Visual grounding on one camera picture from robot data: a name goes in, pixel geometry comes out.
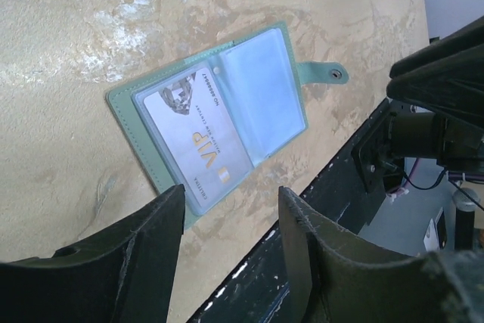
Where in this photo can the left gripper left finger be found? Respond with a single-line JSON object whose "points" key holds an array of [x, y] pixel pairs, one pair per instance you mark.
{"points": [[123, 273]]}

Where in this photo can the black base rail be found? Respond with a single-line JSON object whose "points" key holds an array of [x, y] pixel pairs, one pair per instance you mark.
{"points": [[258, 288]]}

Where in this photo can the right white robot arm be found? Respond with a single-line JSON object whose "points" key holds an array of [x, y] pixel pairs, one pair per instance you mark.
{"points": [[445, 79]]}

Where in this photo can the white VIP credit card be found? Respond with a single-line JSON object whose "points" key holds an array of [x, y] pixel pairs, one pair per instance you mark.
{"points": [[190, 124]]}

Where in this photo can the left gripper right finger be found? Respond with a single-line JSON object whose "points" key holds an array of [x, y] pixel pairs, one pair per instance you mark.
{"points": [[354, 280]]}

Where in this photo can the teal leather card holder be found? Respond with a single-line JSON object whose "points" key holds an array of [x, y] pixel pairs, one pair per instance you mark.
{"points": [[261, 82]]}

